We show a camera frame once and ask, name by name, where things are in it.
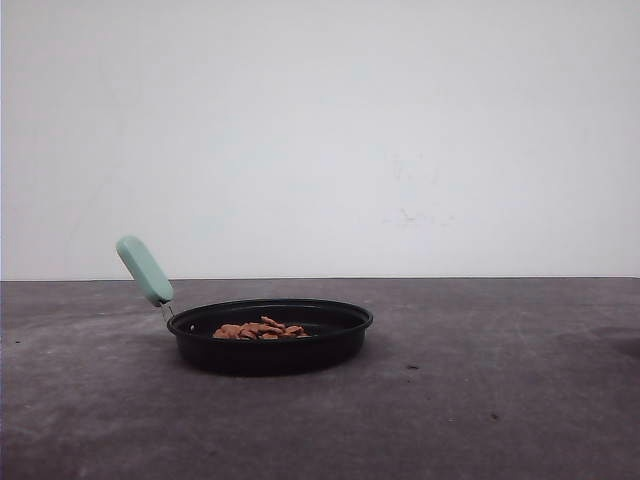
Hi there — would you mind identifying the brown beef cube pile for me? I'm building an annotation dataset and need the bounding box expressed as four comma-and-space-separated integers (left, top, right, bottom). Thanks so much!
212, 316, 309, 341

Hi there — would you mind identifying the black frying pan green handle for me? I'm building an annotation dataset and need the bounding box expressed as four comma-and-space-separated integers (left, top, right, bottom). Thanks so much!
116, 236, 373, 376

